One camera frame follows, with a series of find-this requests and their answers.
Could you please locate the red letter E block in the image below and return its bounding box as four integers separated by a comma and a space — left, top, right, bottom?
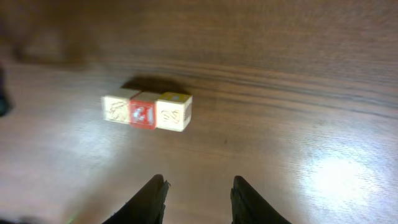
129, 91, 160, 129

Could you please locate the wooden block green side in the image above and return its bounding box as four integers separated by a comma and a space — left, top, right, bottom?
101, 88, 141, 124

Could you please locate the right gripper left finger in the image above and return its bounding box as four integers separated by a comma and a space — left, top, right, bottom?
103, 174, 170, 224

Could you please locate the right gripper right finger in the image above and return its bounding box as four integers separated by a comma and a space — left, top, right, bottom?
230, 175, 290, 224

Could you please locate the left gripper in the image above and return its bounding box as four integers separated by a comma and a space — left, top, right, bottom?
0, 67, 12, 117

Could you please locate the wooden block yellow O side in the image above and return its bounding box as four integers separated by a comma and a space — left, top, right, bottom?
155, 92, 193, 132

